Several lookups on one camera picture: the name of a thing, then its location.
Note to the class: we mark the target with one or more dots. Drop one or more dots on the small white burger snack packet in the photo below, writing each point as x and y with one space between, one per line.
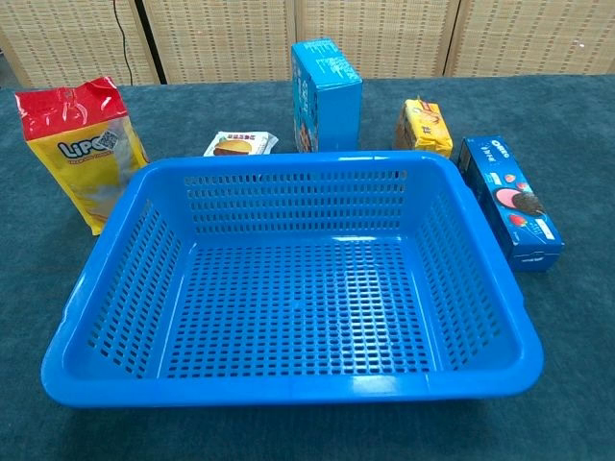
235 144

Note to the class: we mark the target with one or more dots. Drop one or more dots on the light blue cookie box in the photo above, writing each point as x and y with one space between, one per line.
331 115

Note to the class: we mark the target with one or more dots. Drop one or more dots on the yellow orange snack pack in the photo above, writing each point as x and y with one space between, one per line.
427 129

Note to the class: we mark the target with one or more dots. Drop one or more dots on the yellow red Lipo snack bag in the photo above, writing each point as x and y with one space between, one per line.
72 144

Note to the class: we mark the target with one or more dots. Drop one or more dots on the blue perforated plastic basket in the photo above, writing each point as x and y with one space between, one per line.
288 384

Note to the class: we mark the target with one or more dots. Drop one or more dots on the bamboo folding screen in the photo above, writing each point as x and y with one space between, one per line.
230 38

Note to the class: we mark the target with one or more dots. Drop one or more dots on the dark blue Oreo box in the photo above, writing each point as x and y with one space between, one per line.
514 201

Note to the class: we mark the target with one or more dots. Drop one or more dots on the teal table mat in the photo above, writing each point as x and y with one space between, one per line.
48 336

